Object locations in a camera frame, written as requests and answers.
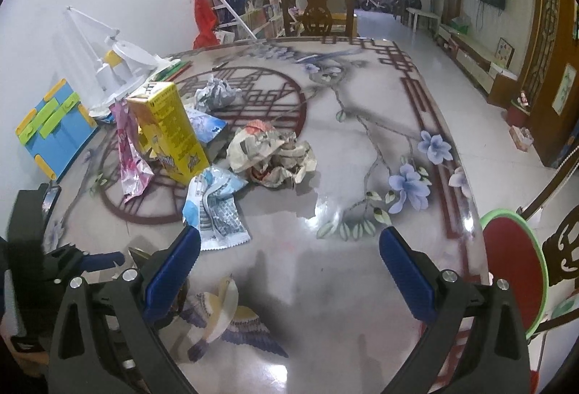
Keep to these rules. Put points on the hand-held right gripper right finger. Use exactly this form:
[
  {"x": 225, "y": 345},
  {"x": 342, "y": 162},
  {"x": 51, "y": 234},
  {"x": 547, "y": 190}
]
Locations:
[{"x": 405, "y": 272}]

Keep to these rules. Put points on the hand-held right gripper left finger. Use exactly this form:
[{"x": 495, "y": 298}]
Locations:
[{"x": 174, "y": 272}]

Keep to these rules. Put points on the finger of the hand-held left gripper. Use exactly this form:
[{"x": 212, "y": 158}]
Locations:
[
  {"x": 104, "y": 258},
  {"x": 63, "y": 269}
]

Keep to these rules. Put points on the black gold box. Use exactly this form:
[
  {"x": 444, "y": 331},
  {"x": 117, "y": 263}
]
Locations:
[{"x": 138, "y": 254}]

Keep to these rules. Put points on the red basin with green rim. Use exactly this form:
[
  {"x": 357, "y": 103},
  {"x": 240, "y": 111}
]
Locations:
[{"x": 511, "y": 263}]

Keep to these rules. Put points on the yellow carton box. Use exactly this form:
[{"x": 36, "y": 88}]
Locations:
[{"x": 172, "y": 136}]

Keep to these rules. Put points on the white paper ball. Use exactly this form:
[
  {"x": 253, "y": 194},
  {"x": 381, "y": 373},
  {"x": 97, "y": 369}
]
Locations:
[{"x": 219, "y": 95}]

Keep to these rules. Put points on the blue white snack wrapper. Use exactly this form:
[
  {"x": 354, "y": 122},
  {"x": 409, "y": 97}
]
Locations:
[
  {"x": 217, "y": 213},
  {"x": 206, "y": 127}
]

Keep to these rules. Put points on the pink snack bag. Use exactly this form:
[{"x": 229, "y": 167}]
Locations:
[{"x": 131, "y": 168}]

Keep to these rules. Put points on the blue book stand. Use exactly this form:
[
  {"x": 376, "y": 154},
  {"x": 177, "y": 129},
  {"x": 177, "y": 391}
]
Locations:
[{"x": 59, "y": 136}]

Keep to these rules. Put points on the carved wooden chair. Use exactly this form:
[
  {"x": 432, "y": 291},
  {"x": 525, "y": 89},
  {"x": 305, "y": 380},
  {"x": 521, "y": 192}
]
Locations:
[{"x": 565, "y": 249}]

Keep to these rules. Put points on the tissue box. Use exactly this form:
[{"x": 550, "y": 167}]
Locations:
[{"x": 522, "y": 136}]

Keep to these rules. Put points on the white desk lamp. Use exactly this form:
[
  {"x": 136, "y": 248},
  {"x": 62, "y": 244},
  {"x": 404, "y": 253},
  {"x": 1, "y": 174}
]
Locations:
[{"x": 108, "y": 73}]

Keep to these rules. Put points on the red pot with doll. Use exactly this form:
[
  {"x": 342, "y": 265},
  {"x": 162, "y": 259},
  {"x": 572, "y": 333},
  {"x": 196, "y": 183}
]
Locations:
[{"x": 518, "y": 113}]

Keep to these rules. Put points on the black pen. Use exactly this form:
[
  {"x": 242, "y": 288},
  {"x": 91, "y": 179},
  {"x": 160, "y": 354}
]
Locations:
[{"x": 221, "y": 66}]

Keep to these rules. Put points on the low television cabinet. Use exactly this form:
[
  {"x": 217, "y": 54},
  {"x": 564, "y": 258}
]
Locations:
[{"x": 470, "y": 55}]

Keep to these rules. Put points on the small framed picture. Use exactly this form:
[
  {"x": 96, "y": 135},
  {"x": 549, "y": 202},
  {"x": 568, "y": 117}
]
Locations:
[{"x": 505, "y": 52}]

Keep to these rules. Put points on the small white table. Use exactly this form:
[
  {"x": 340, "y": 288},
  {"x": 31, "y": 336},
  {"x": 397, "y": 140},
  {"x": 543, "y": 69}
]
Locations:
[{"x": 423, "y": 14}]

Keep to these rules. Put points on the red cloth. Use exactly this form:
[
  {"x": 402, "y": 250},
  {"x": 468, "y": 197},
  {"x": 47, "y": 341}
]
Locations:
[{"x": 208, "y": 14}]

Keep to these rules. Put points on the wooden dining chair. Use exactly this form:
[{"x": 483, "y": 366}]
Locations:
[{"x": 316, "y": 21}]

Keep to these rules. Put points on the white book rack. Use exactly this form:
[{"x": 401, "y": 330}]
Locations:
[{"x": 258, "y": 14}]

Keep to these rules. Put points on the white child bike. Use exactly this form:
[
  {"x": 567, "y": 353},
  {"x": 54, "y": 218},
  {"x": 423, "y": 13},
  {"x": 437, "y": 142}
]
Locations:
[{"x": 368, "y": 1}]

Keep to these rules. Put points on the short wall scroll picture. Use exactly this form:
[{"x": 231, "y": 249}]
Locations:
[{"x": 564, "y": 88}]

